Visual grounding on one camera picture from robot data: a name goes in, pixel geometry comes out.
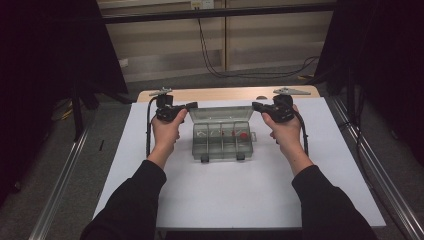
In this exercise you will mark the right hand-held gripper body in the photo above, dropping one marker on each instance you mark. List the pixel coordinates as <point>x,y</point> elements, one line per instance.
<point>281,110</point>

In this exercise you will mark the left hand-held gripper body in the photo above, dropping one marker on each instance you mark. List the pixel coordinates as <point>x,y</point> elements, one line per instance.
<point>165,110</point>

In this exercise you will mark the small red piece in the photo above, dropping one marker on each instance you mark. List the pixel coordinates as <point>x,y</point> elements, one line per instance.
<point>233,133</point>

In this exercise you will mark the clear grey compartment box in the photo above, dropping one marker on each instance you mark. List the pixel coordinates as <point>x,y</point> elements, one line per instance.
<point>216,146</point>

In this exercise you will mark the person's left hand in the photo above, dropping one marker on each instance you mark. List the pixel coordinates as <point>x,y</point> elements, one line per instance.
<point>166,133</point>

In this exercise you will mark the person's right hand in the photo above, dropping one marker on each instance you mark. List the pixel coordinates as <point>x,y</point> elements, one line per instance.
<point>288,136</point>

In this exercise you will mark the dark table grommet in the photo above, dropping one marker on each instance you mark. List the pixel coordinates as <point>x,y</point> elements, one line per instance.
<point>261,97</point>

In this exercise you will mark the wooden table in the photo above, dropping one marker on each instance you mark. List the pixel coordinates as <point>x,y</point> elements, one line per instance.
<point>216,93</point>

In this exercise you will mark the small white part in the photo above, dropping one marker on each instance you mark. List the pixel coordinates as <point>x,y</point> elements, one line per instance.
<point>200,133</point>

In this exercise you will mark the small black floor piece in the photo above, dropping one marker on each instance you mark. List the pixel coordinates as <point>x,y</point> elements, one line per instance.
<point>101,145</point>

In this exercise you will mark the black stand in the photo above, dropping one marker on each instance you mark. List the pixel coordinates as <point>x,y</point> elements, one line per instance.
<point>77,113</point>

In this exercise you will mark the white table sheet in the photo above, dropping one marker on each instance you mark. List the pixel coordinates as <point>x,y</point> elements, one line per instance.
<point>233,193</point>

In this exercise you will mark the black horizontal bar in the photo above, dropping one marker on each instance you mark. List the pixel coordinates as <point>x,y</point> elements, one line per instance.
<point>166,15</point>

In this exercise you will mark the white power socket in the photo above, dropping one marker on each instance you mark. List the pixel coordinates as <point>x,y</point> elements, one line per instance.
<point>202,4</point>

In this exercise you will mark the black curtain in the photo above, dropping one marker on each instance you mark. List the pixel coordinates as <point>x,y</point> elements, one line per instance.
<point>50,50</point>
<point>383,50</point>

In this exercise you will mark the white wall label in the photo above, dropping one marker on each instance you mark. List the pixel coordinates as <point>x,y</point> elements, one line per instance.
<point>123,62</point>

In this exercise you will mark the metal floor rail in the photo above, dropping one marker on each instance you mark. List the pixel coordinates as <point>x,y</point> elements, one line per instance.
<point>56,196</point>
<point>373,173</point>

